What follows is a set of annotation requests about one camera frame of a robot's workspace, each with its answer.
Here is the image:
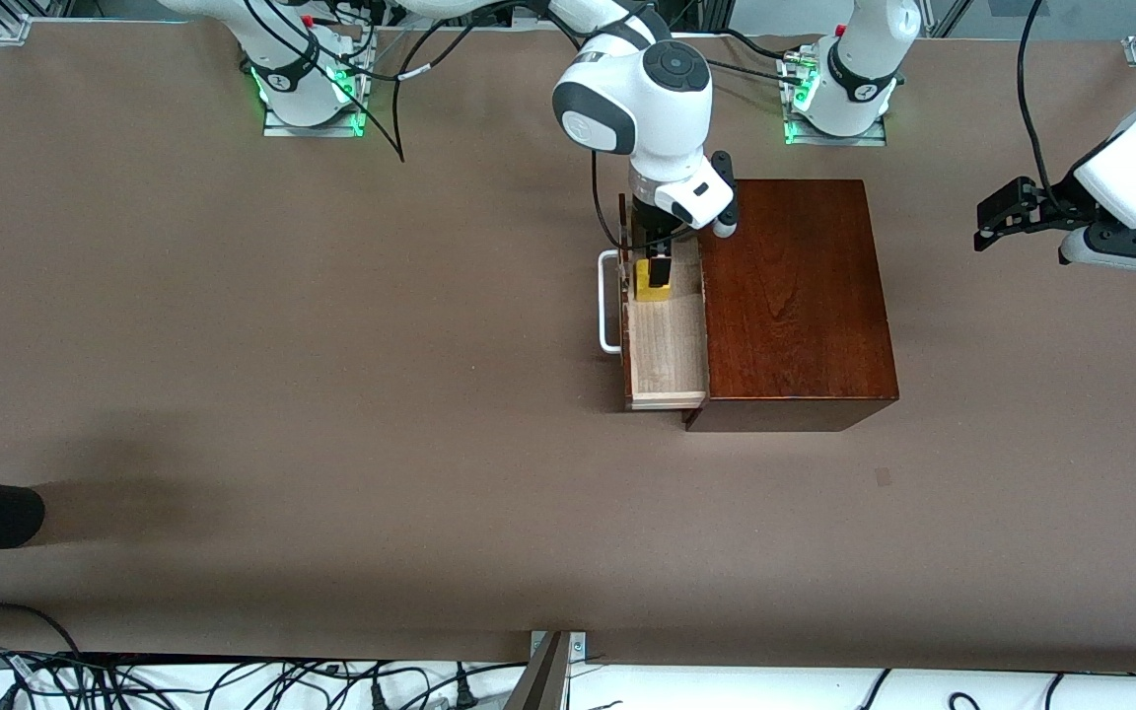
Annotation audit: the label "black base cable bundle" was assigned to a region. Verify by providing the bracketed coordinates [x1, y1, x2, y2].
[317, 0, 401, 70]

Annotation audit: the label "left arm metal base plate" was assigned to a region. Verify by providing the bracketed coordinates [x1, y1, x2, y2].
[783, 49, 889, 147]

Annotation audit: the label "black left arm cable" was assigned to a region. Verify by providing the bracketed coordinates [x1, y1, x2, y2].
[1018, 0, 1062, 208]

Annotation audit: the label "black frame post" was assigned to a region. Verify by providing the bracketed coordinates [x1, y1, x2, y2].
[672, 0, 735, 33]

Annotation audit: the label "wooden drawer with metal handle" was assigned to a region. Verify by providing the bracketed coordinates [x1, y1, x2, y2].
[598, 194, 709, 412]

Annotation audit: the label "black cable loop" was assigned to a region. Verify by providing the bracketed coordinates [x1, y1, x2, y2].
[0, 603, 84, 660]

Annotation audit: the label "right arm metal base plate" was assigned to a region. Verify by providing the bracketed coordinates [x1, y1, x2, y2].
[262, 39, 370, 139]

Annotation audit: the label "yellow block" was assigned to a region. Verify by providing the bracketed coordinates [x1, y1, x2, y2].
[636, 258, 675, 302]

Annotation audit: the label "black base power cable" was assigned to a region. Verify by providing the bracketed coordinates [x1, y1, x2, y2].
[706, 30, 816, 90]

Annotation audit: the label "aluminium bracket plate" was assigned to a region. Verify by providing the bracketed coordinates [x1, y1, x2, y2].
[531, 631, 587, 664]

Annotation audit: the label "grey metal strut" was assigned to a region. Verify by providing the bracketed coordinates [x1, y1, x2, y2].
[504, 631, 571, 710]

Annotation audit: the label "brown paper table cover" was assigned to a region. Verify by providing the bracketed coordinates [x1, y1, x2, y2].
[0, 20, 1136, 676]

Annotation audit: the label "dark brown wooden cabinet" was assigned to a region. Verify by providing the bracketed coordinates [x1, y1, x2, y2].
[683, 178, 900, 433]

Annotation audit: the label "tangled black cables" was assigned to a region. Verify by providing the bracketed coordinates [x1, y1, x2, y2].
[0, 646, 530, 710]

